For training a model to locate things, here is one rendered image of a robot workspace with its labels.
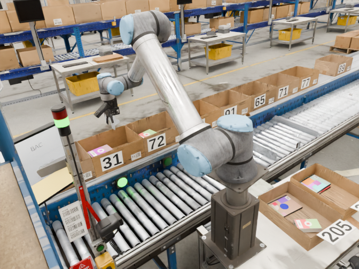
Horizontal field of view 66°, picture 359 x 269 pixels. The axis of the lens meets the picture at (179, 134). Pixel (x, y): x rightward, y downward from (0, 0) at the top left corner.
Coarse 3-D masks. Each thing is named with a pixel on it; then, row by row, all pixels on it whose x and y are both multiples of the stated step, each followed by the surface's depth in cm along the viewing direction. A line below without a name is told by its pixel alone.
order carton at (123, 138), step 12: (108, 132) 217; (120, 132) 224; (132, 132) 215; (84, 144) 209; (96, 144) 215; (108, 144) 221; (120, 144) 228; (132, 144) 199; (96, 156) 185; (144, 156) 210; (96, 168) 189
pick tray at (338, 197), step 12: (312, 168) 198; (324, 168) 194; (300, 180) 196; (336, 180) 189; (348, 180) 182; (312, 192) 174; (324, 192) 184; (336, 192) 184; (348, 192) 184; (336, 204) 162; (348, 204) 174; (348, 216) 164
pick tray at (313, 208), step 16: (272, 192) 178; (288, 192) 186; (304, 192) 174; (272, 208) 162; (304, 208) 173; (320, 208) 167; (288, 224) 154; (320, 224) 162; (304, 240) 147; (320, 240) 150
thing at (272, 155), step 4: (256, 144) 234; (256, 148) 235; (260, 148) 232; (264, 148) 228; (260, 152) 233; (264, 152) 229; (268, 152) 226; (272, 152) 222; (268, 156) 228; (272, 156) 224; (276, 156) 221
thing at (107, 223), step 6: (108, 216) 131; (114, 216) 130; (120, 216) 132; (102, 222) 128; (108, 222) 128; (114, 222) 128; (120, 222) 130; (96, 228) 127; (102, 228) 125; (108, 228) 127; (114, 228) 129; (102, 234) 126; (108, 234) 130; (114, 234) 132; (108, 240) 131
